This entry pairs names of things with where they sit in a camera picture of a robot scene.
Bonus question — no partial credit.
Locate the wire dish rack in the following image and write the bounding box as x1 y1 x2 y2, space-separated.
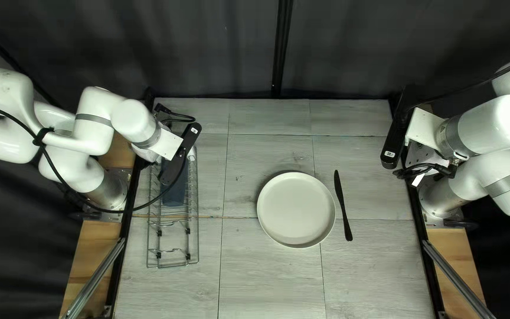
146 146 200 269

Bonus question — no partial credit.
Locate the black frame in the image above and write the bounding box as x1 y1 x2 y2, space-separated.
60 0 499 319

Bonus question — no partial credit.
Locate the black cable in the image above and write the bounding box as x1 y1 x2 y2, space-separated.
0 102 196 214
392 35 510 180

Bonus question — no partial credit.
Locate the dark blue cup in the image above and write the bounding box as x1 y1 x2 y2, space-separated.
161 159 189 207

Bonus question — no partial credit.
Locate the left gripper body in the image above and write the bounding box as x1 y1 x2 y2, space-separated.
133 128 185 164

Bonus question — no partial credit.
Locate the pale plate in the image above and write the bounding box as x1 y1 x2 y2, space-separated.
256 171 336 249

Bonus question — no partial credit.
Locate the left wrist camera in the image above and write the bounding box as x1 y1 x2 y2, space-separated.
158 123 202 186

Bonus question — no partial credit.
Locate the black knife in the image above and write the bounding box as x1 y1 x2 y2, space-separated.
334 170 353 242

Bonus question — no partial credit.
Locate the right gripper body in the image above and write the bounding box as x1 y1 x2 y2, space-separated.
406 108 452 187

